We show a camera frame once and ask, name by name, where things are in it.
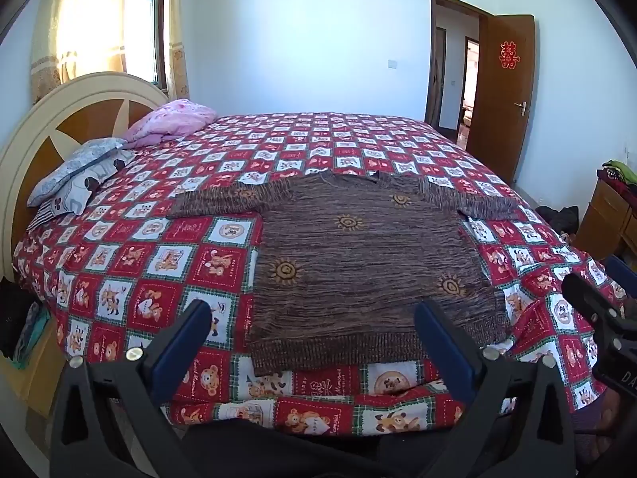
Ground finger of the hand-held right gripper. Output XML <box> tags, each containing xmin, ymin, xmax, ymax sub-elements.
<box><xmin>561</xmin><ymin>272</ymin><xmax>625</xmax><ymax>332</ymax></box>
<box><xmin>603</xmin><ymin>256</ymin><xmax>632</xmax><ymax>302</ymax></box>

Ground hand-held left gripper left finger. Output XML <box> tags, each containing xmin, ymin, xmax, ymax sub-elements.
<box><xmin>50</xmin><ymin>299</ymin><xmax>215</xmax><ymax>478</ymax></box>

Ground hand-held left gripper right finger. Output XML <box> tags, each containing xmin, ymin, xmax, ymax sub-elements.
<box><xmin>414</xmin><ymin>300</ymin><xmax>578</xmax><ymax>478</ymax></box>

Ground brown knitted sweater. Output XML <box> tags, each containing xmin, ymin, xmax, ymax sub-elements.
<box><xmin>166</xmin><ymin>170</ymin><xmax>523</xmax><ymax>377</ymax></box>

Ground pile of clothes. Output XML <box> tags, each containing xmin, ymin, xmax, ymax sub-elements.
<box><xmin>596</xmin><ymin>159</ymin><xmax>637</xmax><ymax>196</ymax></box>

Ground dark hanging clothes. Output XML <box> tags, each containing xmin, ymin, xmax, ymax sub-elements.
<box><xmin>0</xmin><ymin>276</ymin><xmax>43</xmax><ymax>360</ymax></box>

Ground person's right hand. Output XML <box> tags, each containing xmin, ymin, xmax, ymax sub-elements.
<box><xmin>572</xmin><ymin>393</ymin><xmax>637</xmax><ymax>478</ymax></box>

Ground wooden cabinet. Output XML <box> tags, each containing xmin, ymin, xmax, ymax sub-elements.
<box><xmin>572</xmin><ymin>179</ymin><xmax>637</xmax><ymax>261</ymax></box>

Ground dark bag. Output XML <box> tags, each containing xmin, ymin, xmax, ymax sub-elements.
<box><xmin>539</xmin><ymin>204</ymin><xmax>579</xmax><ymax>233</ymax></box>

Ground red checked bear bedspread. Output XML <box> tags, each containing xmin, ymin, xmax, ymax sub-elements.
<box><xmin>12</xmin><ymin>112</ymin><xmax>629</xmax><ymax>440</ymax></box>

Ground cream bedside table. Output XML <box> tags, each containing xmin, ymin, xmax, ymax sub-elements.
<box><xmin>0</xmin><ymin>319</ymin><xmax>71</xmax><ymax>420</ymax></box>

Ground teal cloth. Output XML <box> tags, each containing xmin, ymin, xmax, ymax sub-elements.
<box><xmin>12</xmin><ymin>304</ymin><xmax>51</xmax><ymax>370</ymax></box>

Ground striped pillow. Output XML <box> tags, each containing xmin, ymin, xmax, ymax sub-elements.
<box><xmin>25</xmin><ymin>199</ymin><xmax>68</xmax><ymax>233</ymax></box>

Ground brown wooden door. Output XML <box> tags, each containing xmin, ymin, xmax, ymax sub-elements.
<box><xmin>465</xmin><ymin>13</ymin><xmax>536</xmax><ymax>186</ymax></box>

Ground grey patterned pillow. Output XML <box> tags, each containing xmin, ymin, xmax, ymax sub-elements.
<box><xmin>27</xmin><ymin>138</ymin><xmax>136</xmax><ymax>216</ymax></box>

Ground pink pillow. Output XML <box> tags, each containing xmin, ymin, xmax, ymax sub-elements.
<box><xmin>122</xmin><ymin>98</ymin><xmax>218</xmax><ymax>149</ymax></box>

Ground red paper door decoration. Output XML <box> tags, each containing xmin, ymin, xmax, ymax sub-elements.
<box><xmin>498</xmin><ymin>42</ymin><xmax>520</xmax><ymax>70</ymax></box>

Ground cream and wood headboard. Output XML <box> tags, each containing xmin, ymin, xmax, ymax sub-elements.
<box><xmin>0</xmin><ymin>72</ymin><xmax>171</xmax><ymax>280</ymax></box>

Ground narrow yellow curtain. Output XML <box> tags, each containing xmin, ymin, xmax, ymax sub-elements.
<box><xmin>166</xmin><ymin>0</ymin><xmax>193</xmax><ymax>103</ymax></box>

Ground window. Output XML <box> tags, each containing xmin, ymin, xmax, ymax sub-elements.
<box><xmin>124</xmin><ymin>0</ymin><xmax>168</xmax><ymax>88</ymax></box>

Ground wide yellow curtain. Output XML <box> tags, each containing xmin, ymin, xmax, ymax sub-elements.
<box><xmin>31</xmin><ymin>0</ymin><xmax>128</xmax><ymax>105</ymax></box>

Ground brown door frame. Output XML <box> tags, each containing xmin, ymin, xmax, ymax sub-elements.
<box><xmin>425</xmin><ymin>0</ymin><xmax>496</xmax><ymax>136</ymax></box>

